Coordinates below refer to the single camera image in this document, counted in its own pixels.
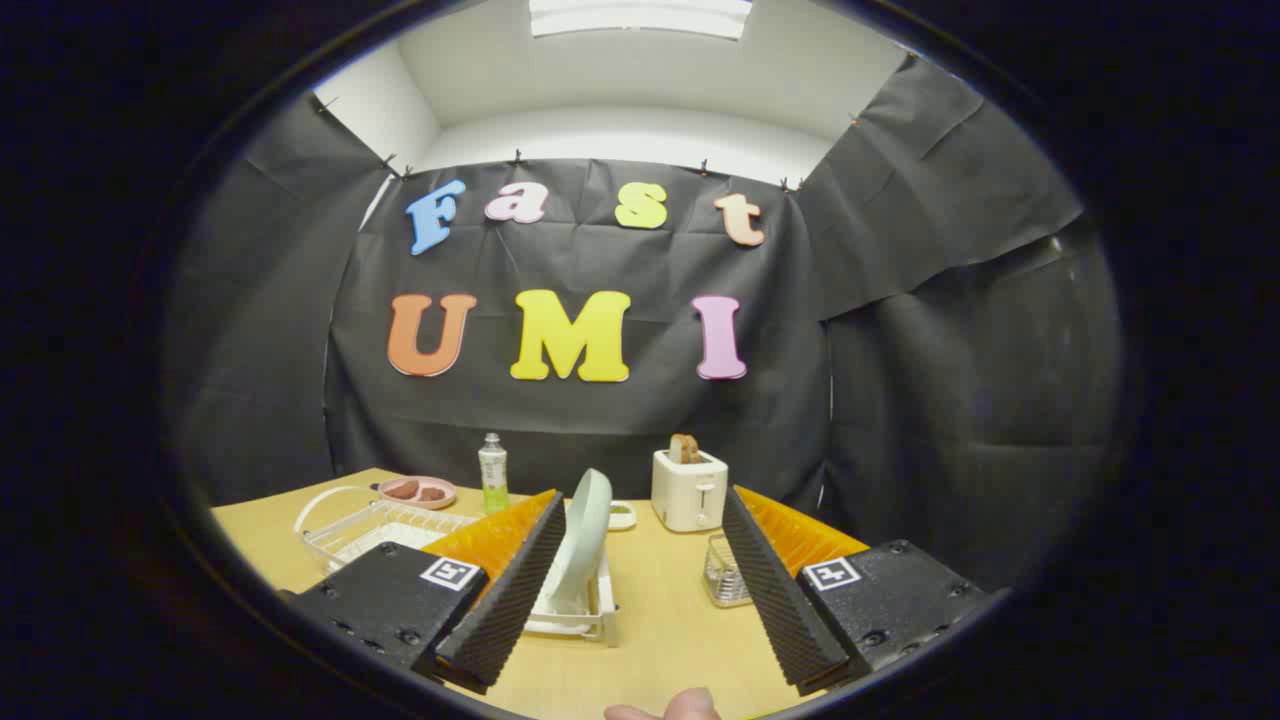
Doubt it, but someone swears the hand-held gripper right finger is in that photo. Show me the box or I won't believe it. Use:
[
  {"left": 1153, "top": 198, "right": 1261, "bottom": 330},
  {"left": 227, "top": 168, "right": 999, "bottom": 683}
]
[{"left": 720, "top": 485, "right": 991, "bottom": 698}]

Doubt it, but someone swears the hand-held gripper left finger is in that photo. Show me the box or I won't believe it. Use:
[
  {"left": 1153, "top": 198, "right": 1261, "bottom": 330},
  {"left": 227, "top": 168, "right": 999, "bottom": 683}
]
[{"left": 285, "top": 488, "right": 568, "bottom": 696}]

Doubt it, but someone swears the silver wire basket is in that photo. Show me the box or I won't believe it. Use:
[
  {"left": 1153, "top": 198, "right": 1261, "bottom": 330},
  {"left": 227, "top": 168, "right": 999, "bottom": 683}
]
[{"left": 703, "top": 533, "right": 753, "bottom": 609}]

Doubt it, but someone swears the light green plate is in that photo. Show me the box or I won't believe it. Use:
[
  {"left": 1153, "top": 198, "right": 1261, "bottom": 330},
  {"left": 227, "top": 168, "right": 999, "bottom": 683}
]
[{"left": 545, "top": 468, "right": 614, "bottom": 616}]

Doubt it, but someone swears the white wire dish rack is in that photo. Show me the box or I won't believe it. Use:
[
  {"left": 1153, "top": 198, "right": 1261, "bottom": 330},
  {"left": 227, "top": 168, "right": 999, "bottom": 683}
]
[{"left": 293, "top": 485, "right": 619, "bottom": 646}]

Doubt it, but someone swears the pink plate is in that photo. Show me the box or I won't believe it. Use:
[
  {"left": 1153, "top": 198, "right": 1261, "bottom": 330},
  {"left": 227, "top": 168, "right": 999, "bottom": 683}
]
[{"left": 377, "top": 476, "right": 458, "bottom": 511}]

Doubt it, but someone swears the green drink bottle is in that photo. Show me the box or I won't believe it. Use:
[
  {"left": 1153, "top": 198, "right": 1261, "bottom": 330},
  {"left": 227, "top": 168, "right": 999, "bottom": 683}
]
[{"left": 478, "top": 432, "right": 510, "bottom": 515}]

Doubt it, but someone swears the white toaster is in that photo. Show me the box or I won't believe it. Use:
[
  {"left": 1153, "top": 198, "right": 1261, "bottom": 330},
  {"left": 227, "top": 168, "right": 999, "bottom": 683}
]
[{"left": 651, "top": 449, "right": 729, "bottom": 533}]

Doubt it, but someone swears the black backdrop cloth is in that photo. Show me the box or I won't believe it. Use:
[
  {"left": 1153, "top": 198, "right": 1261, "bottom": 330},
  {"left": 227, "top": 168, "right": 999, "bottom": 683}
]
[{"left": 165, "top": 55, "right": 1126, "bottom": 591}]

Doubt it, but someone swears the ceiling light panel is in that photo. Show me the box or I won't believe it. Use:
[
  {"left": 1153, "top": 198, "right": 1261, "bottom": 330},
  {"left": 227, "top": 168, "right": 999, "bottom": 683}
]
[{"left": 528, "top": 0, "right": 753, "bottom": 41}]

